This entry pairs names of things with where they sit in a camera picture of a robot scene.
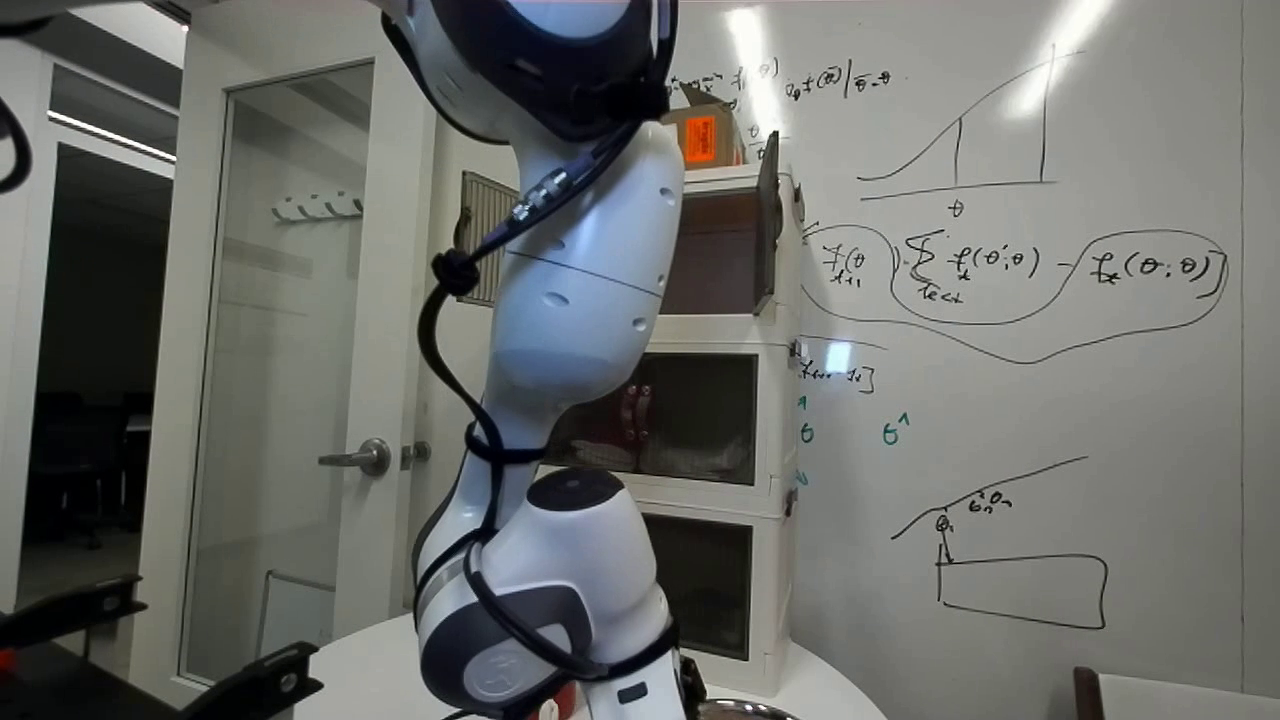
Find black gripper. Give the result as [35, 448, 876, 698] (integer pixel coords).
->
[673, 648, 710, 720]

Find silver bowl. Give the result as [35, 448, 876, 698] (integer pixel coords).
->
[696, 691, 793, 720]

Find white three-tier cabinet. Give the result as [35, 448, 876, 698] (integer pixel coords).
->
[451, 133, 810, 702]

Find grey cabinet door with latch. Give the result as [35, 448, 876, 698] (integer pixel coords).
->
[455, 166, 527, 313]

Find white chair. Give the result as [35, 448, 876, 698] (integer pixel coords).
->
[1070, 662, 1280, 720]

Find white door with glass panel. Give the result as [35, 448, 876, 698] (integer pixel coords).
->
[129, 0, 465, 702]

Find cardboard box with orange sticker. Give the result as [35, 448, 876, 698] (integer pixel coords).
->
[665, 77, 753, 177]

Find white coat hook rack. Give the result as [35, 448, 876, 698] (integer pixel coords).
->
[266, 187, 366, 227]

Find red cabinet door handles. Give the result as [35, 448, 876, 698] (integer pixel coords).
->
[618, 379, 661, 451]

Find silver door lever handle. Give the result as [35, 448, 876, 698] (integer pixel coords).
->
[316, 434, 395, 482]

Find black metal bracket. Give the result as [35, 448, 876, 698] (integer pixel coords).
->
[0, 572, 147, 659]
[181, 637, 329, 720]

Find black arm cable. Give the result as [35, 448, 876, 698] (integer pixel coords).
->
[413, 114, 687, 720]

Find large wall whiteboard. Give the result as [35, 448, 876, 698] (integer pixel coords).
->
[665, 0, 1280, 720]

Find black hanging cable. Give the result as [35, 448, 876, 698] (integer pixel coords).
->
[0, 93, 38, 201]

